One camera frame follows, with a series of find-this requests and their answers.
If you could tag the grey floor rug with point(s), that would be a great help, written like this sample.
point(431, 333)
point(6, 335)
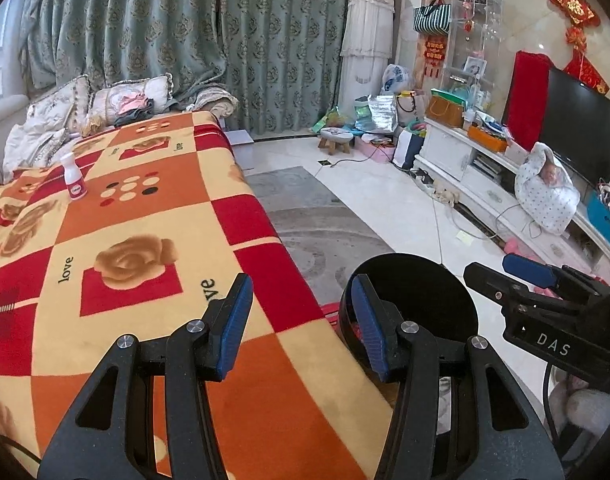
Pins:
point(310, 220)

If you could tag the black round bin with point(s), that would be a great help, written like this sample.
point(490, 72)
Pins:
point(425, 295)

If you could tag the small wooden stool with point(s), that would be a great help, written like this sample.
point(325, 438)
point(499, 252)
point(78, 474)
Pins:
point(336, 139)

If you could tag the white tv cabinet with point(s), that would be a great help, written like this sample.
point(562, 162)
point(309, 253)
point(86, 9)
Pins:
point(490, 195)

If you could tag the striped tote bag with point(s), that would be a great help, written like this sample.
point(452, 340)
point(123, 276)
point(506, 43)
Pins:
point(432, 19)

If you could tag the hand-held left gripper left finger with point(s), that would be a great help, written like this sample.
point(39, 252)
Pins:
point(232, 325)

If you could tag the white photo frame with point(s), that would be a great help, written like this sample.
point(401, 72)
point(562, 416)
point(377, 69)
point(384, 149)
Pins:
point(475, 66)

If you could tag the white pink pill bottle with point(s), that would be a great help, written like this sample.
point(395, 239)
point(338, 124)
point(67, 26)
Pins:
point(75, 180)

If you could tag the red plastic item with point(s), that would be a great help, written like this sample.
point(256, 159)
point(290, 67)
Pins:
point(330, 316)

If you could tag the lace covered standing air conditioner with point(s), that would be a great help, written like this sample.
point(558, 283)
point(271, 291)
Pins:
point(367, 35)

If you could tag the blue box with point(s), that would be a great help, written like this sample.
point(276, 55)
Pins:
point(601, 220)

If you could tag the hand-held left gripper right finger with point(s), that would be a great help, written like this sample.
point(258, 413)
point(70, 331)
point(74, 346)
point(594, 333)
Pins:
point(370, 325)

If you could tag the pink box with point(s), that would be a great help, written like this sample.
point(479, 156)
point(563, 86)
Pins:
point(375, 150)

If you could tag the large red knot decoration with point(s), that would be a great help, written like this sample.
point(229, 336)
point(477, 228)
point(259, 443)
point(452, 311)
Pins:
point(580, 25)

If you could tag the pink and grey clothes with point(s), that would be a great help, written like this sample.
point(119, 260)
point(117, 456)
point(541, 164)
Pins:
point(135, 110)

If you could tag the white power strip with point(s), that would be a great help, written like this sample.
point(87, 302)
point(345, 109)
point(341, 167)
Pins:
point(422, 181)

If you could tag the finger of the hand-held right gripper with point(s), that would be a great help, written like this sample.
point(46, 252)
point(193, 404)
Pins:
point(490, 282)
point(530, 270)

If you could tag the silver foil bag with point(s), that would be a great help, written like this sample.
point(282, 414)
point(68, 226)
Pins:
point(377, 114)

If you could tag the green snack bag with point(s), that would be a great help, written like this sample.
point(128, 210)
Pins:
point(332, 121)

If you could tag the white navy bag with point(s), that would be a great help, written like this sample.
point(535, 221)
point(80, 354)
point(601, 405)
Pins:
point(409, 150)

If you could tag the red cloth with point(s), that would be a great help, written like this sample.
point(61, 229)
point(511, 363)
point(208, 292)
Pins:
point(527, 95)

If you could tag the doll in dotted blanket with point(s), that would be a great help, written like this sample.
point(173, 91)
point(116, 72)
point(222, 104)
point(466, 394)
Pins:
point(547, 190)

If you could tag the white step box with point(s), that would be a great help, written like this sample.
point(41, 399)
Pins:
point(241, 147)

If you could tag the orange box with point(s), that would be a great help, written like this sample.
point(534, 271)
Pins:
point(487, 139)

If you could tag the brown gift bag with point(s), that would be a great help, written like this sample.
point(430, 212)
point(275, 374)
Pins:
point(446, 110)

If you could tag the black television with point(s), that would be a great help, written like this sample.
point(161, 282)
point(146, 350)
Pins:
point(585, 130)

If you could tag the small red hanging decoration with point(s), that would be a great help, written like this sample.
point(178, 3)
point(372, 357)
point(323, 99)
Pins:
point(434, 55)

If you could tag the wide embroidered fringed cushion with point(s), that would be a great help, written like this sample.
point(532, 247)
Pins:
point(110, 100)

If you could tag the white folded quilt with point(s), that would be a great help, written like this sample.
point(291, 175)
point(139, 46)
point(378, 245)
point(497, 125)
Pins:
point(30, 150)

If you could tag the white blue plastic bag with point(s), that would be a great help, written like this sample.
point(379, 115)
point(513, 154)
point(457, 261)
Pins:
point(397, 80)

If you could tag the clear acrylic shelf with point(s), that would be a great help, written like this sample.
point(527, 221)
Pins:
point(477, 20)

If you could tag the lace covered bed end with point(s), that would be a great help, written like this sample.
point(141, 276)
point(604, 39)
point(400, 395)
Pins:
point(216, 102)

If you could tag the green patterned curtain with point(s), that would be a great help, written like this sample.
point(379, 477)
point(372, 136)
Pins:
point(185, 35)

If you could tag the square embroidered fringed cushion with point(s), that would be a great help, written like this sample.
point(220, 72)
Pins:
point(57, 102)

